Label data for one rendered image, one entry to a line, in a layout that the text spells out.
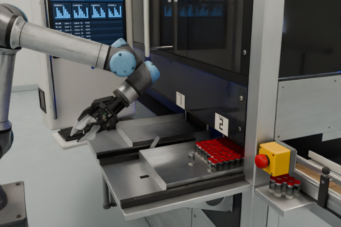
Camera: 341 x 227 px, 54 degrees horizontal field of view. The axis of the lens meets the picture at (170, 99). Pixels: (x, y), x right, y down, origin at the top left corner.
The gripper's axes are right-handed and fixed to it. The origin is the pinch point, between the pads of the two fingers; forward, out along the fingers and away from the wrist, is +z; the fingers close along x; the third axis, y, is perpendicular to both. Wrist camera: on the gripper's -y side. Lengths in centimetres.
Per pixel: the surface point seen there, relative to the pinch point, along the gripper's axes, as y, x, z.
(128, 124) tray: -28.7, 25.0, -17.1
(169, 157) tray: 8.8, 27.3, -18.0
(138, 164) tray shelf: 8.4, 20.2, -8.2
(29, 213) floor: -124, 71, 71
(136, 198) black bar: 31.2, 13.2, -1.7
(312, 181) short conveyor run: 51, 37, -40
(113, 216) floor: -92, 102, 29
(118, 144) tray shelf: -12.5, 20.0, -8.0
